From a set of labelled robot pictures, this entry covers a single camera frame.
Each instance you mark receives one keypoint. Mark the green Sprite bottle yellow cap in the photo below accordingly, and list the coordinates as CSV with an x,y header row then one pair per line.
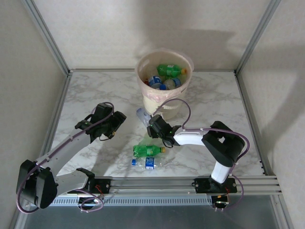
x,y
166,69
145,149

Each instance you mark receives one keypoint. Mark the aluminium extrusion beam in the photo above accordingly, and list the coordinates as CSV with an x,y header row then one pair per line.
x,y
152,186

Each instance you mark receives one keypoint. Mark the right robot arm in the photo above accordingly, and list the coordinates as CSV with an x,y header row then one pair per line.
x,y
190,138

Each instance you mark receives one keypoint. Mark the clear bottle with pale cap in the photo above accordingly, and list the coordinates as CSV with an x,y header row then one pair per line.
x,y
143,115

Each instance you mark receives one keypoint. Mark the aluminium frame post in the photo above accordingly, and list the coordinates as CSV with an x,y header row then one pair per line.
x,y
47,35
283,214
256,35
16,219

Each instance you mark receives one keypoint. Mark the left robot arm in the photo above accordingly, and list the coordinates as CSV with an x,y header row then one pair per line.
x,y
64,148

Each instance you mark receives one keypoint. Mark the translucent pink bin liner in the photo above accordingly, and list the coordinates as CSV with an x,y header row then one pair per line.
x,y
152,95

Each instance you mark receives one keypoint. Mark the cream plastic bin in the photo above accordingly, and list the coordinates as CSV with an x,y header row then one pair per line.
x,y
150,105

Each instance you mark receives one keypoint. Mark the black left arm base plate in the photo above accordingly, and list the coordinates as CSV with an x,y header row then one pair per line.
x,y
104,184

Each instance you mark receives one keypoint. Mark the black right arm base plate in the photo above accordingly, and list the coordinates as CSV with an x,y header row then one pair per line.
x,y
201,184

